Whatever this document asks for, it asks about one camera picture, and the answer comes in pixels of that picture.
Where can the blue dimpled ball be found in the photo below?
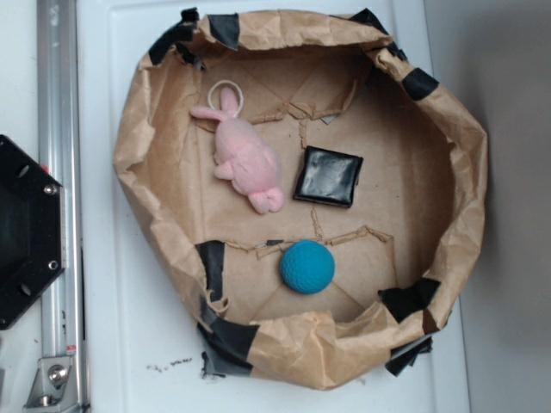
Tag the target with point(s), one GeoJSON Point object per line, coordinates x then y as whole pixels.
{"type": "Point", "coordinates": [307, 267]}

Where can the aluminium profile rail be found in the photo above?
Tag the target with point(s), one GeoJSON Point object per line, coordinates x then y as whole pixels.
{"type": "Point", "coordinates": [62, 304]}

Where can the black box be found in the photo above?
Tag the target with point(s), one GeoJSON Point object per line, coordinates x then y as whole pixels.
{"type": "Point", "coordinates": [328, 177]}

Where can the pink plush bunny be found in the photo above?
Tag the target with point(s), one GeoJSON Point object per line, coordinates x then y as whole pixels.
{"type": "Point", "coordinates": [242, 157]}

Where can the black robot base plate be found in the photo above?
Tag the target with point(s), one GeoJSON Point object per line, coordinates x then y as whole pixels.
{"type": "Point", "coordinates": [31, 232]}

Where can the metal corner bracket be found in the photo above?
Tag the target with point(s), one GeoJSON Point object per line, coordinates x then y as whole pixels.
{"type": "Point", "coordinates": [55, 386]}

